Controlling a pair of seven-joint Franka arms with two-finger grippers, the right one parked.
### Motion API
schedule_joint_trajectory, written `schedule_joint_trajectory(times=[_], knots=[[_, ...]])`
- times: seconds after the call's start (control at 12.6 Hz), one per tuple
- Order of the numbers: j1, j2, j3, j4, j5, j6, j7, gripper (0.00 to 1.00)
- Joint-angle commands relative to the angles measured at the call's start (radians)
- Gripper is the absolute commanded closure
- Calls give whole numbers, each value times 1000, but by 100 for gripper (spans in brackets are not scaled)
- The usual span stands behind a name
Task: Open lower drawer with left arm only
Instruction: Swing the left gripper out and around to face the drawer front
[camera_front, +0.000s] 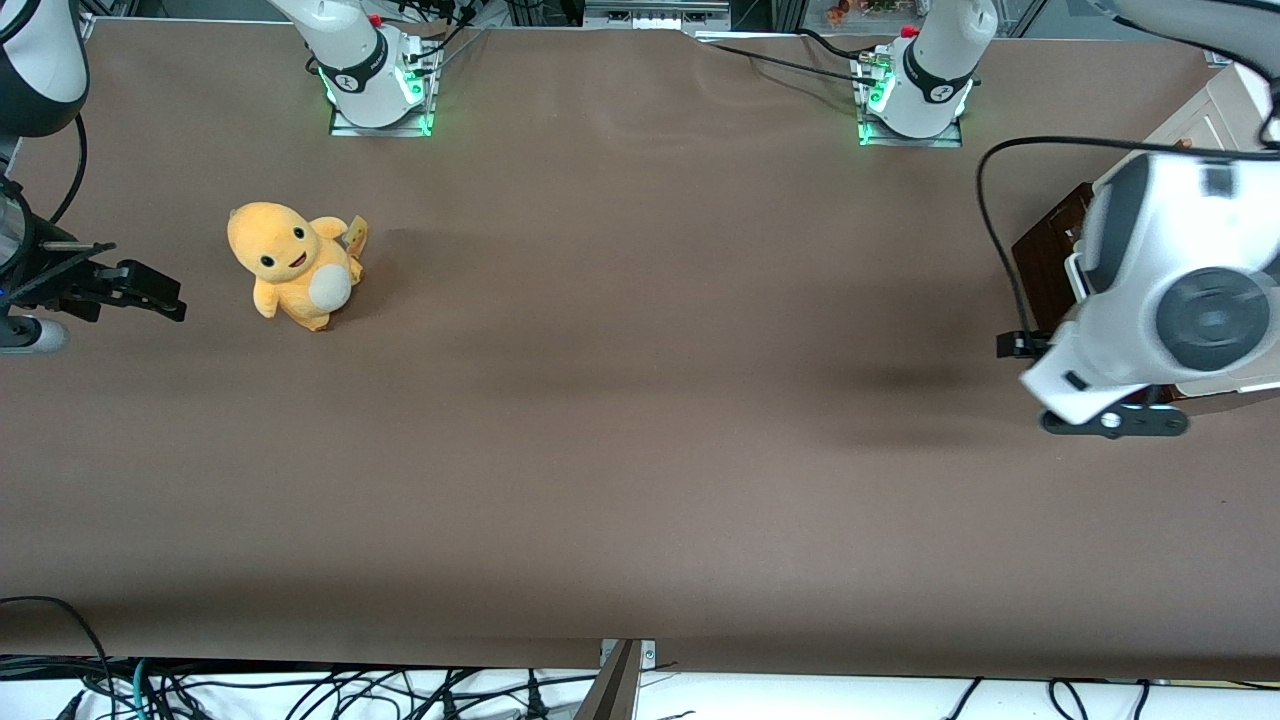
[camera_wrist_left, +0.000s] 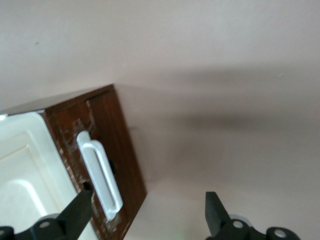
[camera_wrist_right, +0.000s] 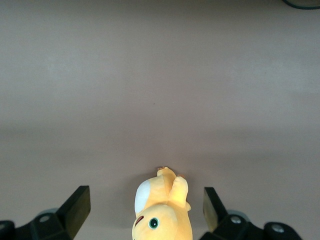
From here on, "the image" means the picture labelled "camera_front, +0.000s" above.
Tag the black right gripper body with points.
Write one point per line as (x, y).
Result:
(52, 281)

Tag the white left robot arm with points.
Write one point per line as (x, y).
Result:
(1140, 250)

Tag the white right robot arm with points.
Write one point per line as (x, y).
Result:
(40, 70)

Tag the yellow plush toy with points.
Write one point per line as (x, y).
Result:
(290, 260)

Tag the small orange object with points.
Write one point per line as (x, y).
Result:
(838, 12)

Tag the brown table cover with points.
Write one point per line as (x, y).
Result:
(640, 400)

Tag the grey electronics box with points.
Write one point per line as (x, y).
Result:
(655, 14)

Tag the dark support beam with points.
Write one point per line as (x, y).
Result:
(612, 690)

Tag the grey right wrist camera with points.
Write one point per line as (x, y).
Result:
(30, 336)

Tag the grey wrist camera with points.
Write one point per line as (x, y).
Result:
(30, 336)
(1130, 420)

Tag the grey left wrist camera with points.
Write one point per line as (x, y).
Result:
(1130, 420)

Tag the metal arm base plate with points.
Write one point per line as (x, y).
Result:
(400, 122)
(905, 140)

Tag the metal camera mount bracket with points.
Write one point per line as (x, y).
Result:
(648, 652)

